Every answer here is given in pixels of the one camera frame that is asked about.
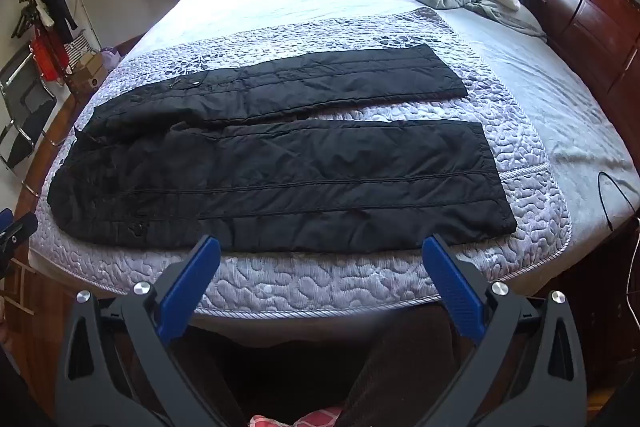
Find wooden headboard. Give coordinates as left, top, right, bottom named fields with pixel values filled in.
left=480, top=0, right=640, bottom=118

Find red bag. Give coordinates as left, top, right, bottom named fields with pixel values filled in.
left=29, top=29, right=71, bottom=84

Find black hanging garment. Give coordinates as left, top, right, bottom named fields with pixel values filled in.
left=30, top=0, right=78, bottom=44

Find white cable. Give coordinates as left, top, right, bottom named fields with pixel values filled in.
left=622, top=217, right=640, bottom=308

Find pink plaid cloth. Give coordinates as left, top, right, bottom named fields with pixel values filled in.
left=250, top=409, right=347, bottom=427

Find person's dark trouser leg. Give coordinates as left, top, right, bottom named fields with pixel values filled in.
left=345, top=307, right=463, bottom=427

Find small cardboard box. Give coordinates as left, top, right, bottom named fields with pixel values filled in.
left=75, top=52, right=104, bottom=74

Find black quilted jacket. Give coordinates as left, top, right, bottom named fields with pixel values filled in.
left=47, top=44, right=517, bottom=253

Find grey quilted mattress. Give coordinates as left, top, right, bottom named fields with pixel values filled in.
left=27, top=7, right=573, bottom=320

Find pale grey bed sheet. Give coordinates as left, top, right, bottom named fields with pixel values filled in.
left=120, top=0, right=638, bottom=238

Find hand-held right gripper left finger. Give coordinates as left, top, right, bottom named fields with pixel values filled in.
left=54, top=234, right=247, bottom=427

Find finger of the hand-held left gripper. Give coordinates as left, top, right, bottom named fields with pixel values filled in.
left=0, top=208, right=39, bottom=253

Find large cardboard box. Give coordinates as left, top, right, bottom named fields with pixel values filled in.
left=67, top=66, right=108, bottom=96

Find metal folding chair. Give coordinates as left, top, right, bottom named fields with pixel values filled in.
left=0, top=52, right=58, bottom=172

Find black cable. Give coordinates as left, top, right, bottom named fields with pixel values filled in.
left=597, top=171, right=640, bottom=230

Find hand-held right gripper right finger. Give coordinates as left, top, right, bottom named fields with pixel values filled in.
left=422, top=234, right=588, bottom=427

